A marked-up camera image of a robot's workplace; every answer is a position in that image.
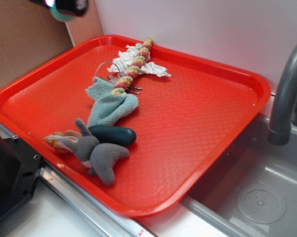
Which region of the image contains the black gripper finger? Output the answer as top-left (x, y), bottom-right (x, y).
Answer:
top-left (30, 0), bottom-right (88, 17)

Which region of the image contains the green dimpled ball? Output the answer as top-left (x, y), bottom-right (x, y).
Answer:
top-left (50, 8), bottom-right (75, 22)

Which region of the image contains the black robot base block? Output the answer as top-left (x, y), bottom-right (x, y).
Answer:
top-left (0, 136), bottom-right (42, 221)

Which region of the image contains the light wooden board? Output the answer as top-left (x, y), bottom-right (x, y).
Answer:
top-left (65, 0), bottom-right (103, 47)

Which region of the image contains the brown cardboard panel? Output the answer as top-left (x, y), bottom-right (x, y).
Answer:
top-left (0, 0), bottom-right (73, 89)

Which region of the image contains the crumpled white paper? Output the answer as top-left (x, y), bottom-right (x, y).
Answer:
top-left (108, 43), bottom-right (171, 77)

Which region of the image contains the light blue towel cloth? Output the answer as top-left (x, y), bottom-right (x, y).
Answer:
top-left (86, 77), bottom-right (139, 127)

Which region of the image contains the tan seashell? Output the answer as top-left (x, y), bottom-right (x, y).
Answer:
top-left (44, 130), bottom-right (82, 154)

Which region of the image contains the dark green plastic cucumber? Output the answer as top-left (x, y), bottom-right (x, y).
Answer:
top-left (88, 125), bottom-right (137, 146)

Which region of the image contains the grey plush bunny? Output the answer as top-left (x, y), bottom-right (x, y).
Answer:
top-left (59, 118), bottom-right (129, 186)

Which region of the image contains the red plastic tray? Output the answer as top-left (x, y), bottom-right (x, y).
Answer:
top-left (0, 35), bottom-right (271, 217)

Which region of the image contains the grey faucet spout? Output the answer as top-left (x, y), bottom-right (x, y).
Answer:
top-left (267, 45), bottom-right (297, 146)

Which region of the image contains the grey plastic sink basin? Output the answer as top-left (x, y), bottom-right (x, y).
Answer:
top-left (182, 115), bottom-right (297, 237)

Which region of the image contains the multicolour braided rope toy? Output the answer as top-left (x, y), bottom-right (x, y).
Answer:
top-left (111, 38), bottom-right (153, 95)

